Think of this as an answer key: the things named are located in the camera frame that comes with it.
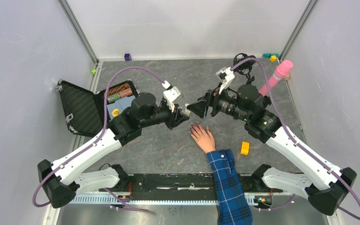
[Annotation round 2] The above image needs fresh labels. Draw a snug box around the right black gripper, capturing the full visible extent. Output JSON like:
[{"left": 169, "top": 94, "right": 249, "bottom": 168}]
[{"left": 187, "top": 82, "right": 250, "bottom": 122}]

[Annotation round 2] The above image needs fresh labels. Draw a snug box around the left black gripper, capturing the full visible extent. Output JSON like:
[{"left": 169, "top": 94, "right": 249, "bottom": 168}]
[{"left": 140, "top": 100, "right": 189, "bottom": 130}]

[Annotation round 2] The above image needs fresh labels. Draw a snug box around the small nail polish bottle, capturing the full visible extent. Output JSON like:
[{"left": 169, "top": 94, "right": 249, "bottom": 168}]
[{"left": 181, "top": 103, "right": 191, "bottom": 118}]

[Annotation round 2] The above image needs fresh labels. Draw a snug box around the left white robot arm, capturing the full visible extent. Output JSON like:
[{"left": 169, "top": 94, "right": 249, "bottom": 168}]
[{"left": 37, "top": 92, "right": 191, "bottom": 209}]

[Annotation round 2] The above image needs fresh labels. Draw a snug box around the blue plaid sleeve forearm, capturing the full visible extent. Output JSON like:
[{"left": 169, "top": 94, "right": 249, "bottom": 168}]
[{"left": 207, "top": 149, "right": 253, "bottom": 225}]

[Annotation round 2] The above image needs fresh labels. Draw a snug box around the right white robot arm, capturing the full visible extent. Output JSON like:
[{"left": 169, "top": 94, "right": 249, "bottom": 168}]
[{"left": 187, "top": 84, "right": 357, "bottom": 216}]

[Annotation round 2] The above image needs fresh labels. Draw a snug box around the person hand with painted nails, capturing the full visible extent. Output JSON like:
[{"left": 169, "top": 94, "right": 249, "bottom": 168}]
[{"left": 190, "top": 123, "right": 216, "bottom": 154}]

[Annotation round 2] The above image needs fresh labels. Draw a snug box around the black microphone on tripod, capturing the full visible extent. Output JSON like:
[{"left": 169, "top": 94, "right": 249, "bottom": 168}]
[{"left": 232, "top": 53, "right": 256, "bottom": 84}]

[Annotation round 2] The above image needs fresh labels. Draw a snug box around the yellow block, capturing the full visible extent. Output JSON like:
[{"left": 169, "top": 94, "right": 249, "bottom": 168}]
[{"left": 240, "top": 141, "right": 250, "bottom": 156}]

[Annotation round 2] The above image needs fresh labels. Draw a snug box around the purple cube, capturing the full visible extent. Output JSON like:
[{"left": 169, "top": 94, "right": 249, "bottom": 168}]
[{"left": 124, "top": 53, "right": 132, "bottom": 61}]

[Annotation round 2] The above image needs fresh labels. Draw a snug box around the teal block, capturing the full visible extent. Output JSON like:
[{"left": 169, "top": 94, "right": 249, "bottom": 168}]
[{"left": 262, "top": 53, "right": 280, "bottom": 58}]

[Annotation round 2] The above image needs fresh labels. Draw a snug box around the small yellow cube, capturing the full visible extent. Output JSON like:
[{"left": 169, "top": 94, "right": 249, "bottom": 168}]
[{"left": 270, "top": 55, "right": 278, "bottom": 62}]

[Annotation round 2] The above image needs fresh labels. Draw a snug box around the pink foam cylinder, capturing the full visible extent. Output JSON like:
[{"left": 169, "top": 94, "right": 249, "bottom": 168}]
[{"left": 258, "top": 60, "right": 293, "bottom": 96}]

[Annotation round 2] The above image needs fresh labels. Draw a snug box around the black poker chip case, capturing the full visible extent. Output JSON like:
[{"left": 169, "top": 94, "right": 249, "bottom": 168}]
[{"left": 56, "top": 80, "right": 139, "bottom": 137}]

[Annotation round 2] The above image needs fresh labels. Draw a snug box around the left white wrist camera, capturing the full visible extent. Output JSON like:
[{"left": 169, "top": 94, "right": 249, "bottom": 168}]
[{"left": 162, "top": 80, "right": 181, "bottom": 112}]

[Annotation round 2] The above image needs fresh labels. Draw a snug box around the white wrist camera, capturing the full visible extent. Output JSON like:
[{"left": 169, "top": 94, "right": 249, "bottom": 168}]
[
  {"left": 162, "top": 80, "right": 181, "bottom": 112},
  {"left": 216, "top": 67, "right": 235, "bottom": 94}
]

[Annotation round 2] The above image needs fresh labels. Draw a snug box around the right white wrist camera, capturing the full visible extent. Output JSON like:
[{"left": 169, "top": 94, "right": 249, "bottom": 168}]
[{"left": 216, "top": 67, "right": 235, "bottom": 94}]

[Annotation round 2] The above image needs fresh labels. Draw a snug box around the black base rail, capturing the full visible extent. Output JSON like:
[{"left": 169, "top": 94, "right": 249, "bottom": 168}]
[{"left": 96, "top": 172, "right": 274, "bottom": 203}]

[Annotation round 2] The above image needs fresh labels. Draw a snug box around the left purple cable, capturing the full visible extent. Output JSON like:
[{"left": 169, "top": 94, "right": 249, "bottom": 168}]
[{"left": 32, "top": 66, "right": 172, "bottom": 208}]

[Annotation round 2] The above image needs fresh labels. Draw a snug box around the purple cable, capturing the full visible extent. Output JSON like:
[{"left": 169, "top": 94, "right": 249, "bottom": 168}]
[
  {"left": 32, "top": 66, "right": 172, "bottom": 208},
  {"left": 229, "top": 57, "right": 360, "bottom": 221}
]

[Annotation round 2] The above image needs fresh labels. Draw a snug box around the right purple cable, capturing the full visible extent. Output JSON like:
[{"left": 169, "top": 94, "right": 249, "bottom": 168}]
[{"left": 229, "top": 57, "right": 360, "bottom": 221}]

